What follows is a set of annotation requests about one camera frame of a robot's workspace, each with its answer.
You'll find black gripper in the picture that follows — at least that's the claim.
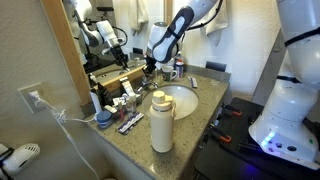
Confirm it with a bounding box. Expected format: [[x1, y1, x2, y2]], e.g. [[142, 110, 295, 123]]
[[143, 55, 156, 73]]

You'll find chrome faucet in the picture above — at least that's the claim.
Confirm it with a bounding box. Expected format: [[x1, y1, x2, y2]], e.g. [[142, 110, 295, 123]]
[[141, 78, 158, 90]]

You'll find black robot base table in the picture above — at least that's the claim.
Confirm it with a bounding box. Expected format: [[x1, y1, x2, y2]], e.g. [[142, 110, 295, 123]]
[[194, 98, 320, 180]]

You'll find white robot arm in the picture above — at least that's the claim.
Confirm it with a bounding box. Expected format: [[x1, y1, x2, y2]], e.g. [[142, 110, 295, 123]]
[[146, 0, 320, 170]]

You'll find clear drinking glass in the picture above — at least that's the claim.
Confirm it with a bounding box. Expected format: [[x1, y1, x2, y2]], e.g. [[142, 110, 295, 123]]
[[154, 71, 163, 85]]

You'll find white and green mug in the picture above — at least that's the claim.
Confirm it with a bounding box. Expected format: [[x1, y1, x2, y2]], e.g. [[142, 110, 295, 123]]
[[161, 66, 178, 81]]

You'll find cream insulated water bottle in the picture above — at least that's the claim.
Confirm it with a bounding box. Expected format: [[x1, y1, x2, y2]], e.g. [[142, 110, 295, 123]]
[[149, 90, 176, 153]]

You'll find white oval sink basin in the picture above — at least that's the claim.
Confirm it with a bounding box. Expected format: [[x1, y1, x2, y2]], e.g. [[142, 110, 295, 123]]
[[141, 83, 200, 121]]

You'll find wood framed mirror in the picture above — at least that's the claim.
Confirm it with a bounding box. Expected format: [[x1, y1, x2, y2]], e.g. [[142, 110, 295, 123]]
[[40, 0, 174, 108]]

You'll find blue round jar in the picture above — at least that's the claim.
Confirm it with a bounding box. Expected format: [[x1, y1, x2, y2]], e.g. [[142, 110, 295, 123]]
[[96, 111, 113, 128]]

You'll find white hanging towel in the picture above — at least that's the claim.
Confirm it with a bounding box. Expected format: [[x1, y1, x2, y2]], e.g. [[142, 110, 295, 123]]
[[205, 0, 229, 46]]

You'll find orange black clamp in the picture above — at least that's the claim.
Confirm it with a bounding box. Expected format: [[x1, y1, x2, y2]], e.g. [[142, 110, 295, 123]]
[[211, 129, 232, 143], [221, 103, 242, 117]]

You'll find white hair dryer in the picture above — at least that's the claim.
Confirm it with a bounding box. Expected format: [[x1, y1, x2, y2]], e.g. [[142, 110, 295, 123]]
[[0, 143, 40, 180]]

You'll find white power cable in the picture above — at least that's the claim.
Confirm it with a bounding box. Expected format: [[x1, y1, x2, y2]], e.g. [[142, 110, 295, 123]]
[[34, 98, 101, 180]]

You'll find white wall outlet plug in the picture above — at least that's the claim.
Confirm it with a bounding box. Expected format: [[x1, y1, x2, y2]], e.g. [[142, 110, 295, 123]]
[[28, 90, 41, 104]]

